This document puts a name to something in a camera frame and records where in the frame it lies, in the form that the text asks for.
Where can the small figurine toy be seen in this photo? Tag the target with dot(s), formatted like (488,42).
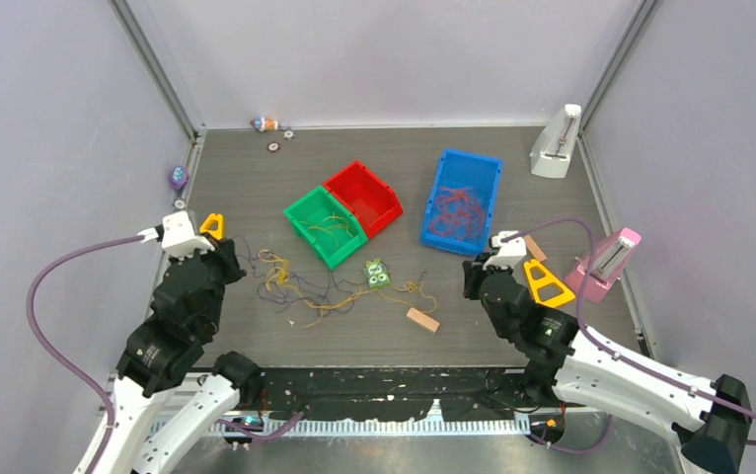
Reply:
(264,124)

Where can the red plastic bin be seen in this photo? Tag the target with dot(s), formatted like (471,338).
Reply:
(371,200)

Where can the left yellow triangle frame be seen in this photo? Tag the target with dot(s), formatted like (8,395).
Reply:
(213,225)

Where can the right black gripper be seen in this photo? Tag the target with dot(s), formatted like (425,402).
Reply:
(474,272)

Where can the white metronome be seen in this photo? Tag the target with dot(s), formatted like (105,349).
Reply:
(551,153)

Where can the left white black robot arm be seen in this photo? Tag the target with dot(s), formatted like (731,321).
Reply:
(159,354)

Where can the orange wooden block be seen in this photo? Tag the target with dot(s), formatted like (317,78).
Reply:
(423,320)

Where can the blue plastic bin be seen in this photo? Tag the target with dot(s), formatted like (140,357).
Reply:
(461,204)

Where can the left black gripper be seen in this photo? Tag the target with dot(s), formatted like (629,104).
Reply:
(225,251)

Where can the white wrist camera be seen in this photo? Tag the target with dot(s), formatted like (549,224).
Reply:
(177,236)
(507,250)

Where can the pink metronome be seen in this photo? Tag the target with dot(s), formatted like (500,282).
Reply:
(610,257)

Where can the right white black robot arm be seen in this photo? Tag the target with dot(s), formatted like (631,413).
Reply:
(706,418)

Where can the right yellow triangle frame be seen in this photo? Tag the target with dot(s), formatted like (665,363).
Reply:
(545,287)

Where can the yellow triangle frame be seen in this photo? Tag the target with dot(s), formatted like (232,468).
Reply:
(213,225)
(545,287)

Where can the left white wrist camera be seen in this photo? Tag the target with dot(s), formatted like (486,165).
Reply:
(177,236)

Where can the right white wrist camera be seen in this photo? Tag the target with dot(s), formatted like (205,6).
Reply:
(507,250)

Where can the green plastic bin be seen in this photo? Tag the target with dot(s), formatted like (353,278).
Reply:
(331,230)

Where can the green frog toy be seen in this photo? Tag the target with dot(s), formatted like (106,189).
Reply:
(377,274)

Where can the small orange block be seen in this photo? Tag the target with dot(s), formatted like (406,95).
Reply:
(534,249)

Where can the purple round toy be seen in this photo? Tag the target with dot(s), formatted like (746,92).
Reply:
(178,178)

